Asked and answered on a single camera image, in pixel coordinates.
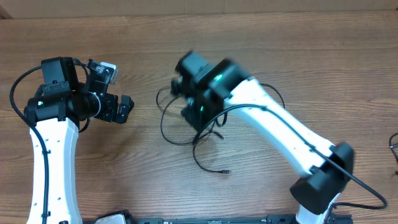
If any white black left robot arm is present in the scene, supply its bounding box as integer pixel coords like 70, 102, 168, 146
24, 57, 134, 223

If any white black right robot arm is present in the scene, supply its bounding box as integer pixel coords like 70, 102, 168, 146
172, 51, 354, 223

